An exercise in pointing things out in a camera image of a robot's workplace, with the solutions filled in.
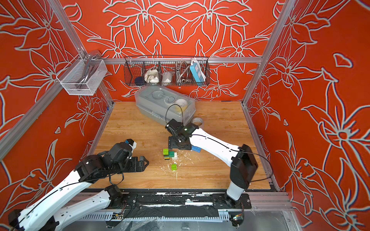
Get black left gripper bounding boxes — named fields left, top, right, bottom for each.
left=112, top=155, right=151, bottom=175

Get blue long lego brick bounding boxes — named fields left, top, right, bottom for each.
left=191, top=146, right=202, bottom=153

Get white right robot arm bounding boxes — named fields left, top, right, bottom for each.
left=165, top=124, right=258, bottom=205

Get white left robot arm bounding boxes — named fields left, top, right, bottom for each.
left=8, top=155, right=149, bottom=231

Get clear tape roll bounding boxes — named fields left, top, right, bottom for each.
left=191, top=117, right=204, bottom=128

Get yellow tape roll in box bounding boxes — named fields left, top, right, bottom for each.
left=175, top=99, right=188, bottom=110

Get grey plastic storage box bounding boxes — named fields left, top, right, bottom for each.
left=135, top=86, right=196, bottom=126

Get white cup in basket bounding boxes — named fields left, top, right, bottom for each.
left=161, top=71, right=173, bottom=86

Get white crumpled cloth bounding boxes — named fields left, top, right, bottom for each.
left=144, top=69, right=160, bottom=84

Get metal tongs in basket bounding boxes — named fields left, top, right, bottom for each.
left=175, top=61, right=191, bottom=84

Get dark round object in basket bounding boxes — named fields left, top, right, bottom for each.
left=135, top=77, right=146, bottom=86

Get aluminium rear crossbar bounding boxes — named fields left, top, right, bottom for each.
left=103, top=56, right=262, bottom=65

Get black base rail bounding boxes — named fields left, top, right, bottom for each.
left=103, top=189, right=252, bottom=220

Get black wire basket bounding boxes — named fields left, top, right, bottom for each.
left=123, top=55, right=211, bottom=87

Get white slotted cable duct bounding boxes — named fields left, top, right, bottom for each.
left=76, top=210, right=230, bottom=222

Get aluminium frame post left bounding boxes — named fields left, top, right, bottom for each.
left=48, top=1, right=114, bottom=107

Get aluminium frame post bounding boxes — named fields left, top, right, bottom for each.
left=241, top=0, right=296, bottom=107
left=48, top=1, right=114, bottom=107

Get clear acrylic wall bin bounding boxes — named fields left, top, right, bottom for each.
left=57, top=52, right=108, bottom=96

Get aluminium frame post right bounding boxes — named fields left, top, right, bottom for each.
left=241, top=0, right=296, bottom=107

